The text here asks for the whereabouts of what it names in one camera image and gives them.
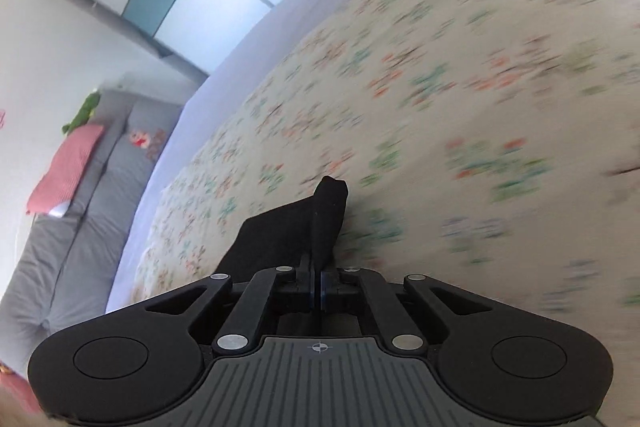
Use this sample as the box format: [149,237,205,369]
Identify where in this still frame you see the pink pillow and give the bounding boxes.
[26,124,104,218]

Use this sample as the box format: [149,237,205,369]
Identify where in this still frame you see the floral bed cloth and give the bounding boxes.
[129,0,640,348]

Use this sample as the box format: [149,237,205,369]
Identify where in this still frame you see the black pants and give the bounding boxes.
[217,176,348,283]

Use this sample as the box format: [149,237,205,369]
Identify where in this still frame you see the green plush toy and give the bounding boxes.
[62,91,101,135]

